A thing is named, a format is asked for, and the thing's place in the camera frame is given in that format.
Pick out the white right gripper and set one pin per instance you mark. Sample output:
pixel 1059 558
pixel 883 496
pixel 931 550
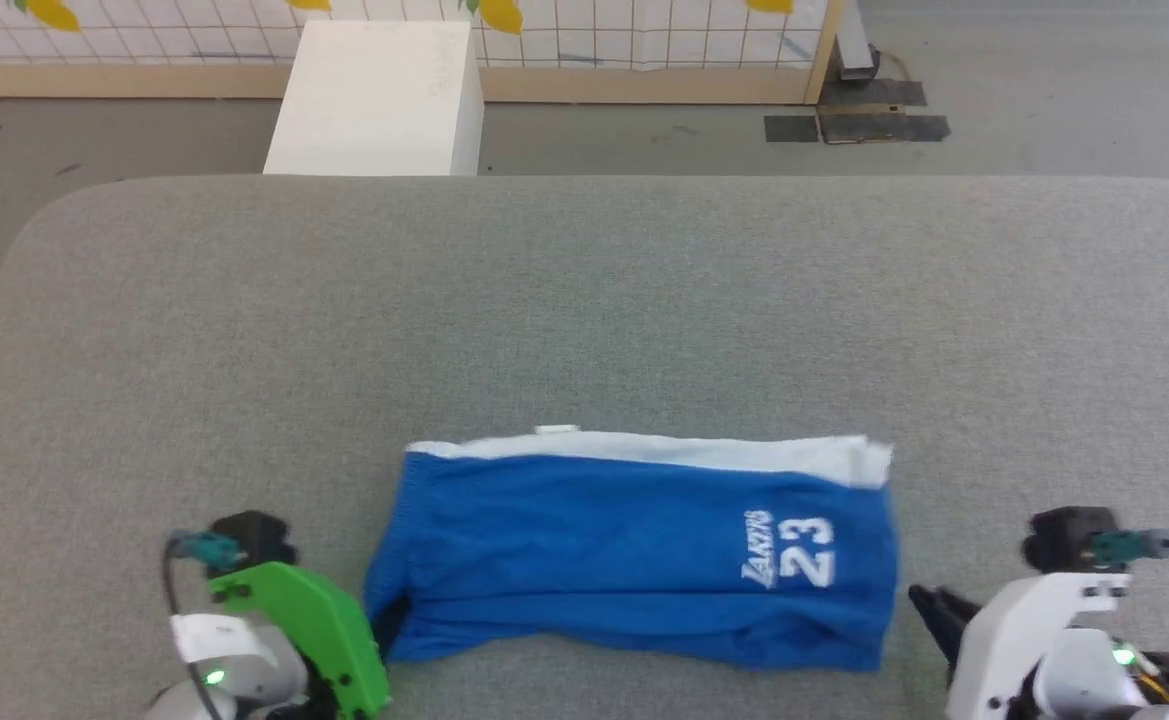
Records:
pixel 1009 630

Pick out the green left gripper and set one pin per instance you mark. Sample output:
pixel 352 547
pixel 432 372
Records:
pixel 329 620

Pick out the blue and white basketball shorts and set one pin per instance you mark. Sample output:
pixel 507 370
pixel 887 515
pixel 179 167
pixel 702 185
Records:
pixel 624 550

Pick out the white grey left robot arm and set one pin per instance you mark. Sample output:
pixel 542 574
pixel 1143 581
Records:
pixel 229 665

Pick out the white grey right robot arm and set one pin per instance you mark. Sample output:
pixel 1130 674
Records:
pixel 1094 680

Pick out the long black floor plate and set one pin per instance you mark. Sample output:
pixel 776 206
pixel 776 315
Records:
pixel 889 127

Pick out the small black floor plate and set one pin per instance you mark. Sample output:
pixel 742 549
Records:
pixel 791 128

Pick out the white box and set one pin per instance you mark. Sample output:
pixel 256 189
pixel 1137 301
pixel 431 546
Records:
pixel 374 100

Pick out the black floor plate under support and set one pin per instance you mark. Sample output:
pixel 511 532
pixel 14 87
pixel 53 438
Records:
pixel 884 93

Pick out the grey metal panel support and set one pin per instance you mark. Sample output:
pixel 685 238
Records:
pixel 854 45

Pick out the lemon print grid panel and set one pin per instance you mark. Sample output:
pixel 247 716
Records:
pixel 194 40

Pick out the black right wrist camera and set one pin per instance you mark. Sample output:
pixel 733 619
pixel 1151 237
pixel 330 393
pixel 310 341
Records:
pixel 1069 538

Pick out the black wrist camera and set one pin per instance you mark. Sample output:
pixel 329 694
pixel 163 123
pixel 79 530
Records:
pixel 254 540
pixel 1069 538

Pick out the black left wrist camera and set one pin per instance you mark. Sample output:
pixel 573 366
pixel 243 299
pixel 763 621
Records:
pixel 254 540

